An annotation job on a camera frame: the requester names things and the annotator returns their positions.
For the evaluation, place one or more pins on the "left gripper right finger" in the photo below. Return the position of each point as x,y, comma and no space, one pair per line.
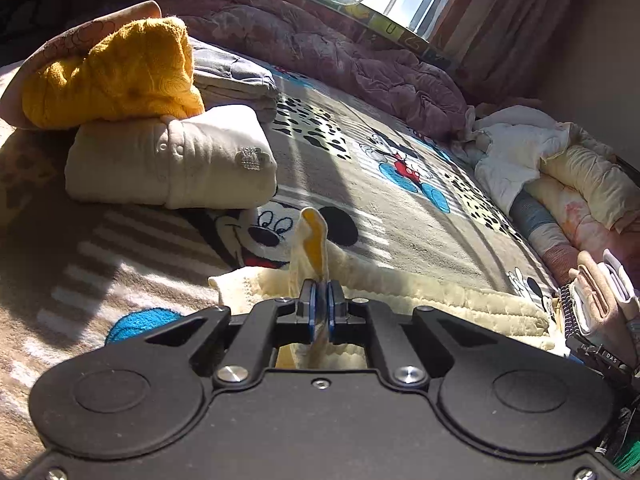
373,325

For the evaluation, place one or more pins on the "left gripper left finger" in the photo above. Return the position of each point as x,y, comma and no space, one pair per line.
252,341

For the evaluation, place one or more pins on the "cream quilted garment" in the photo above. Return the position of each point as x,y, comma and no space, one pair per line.
313,256

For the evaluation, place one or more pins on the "stack of folded clothes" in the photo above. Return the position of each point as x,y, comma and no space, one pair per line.
599,308

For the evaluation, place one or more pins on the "Mickey Mouse fleece blanket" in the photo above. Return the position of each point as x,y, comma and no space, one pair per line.
70,270

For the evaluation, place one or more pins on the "beige folded garment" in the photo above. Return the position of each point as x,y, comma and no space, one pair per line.
220,159

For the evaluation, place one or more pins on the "grey folded garment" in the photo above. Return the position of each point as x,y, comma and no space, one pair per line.
225,78

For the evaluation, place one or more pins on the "white and cream bedding pile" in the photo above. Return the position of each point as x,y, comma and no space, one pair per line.
564,190

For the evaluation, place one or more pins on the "mustard yellow folded garment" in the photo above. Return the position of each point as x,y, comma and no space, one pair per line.
143,70

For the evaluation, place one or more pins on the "purple crumpled quilt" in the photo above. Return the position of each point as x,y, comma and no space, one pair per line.
284,35

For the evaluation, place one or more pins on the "striped curtain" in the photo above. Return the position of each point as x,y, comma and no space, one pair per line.
495,45

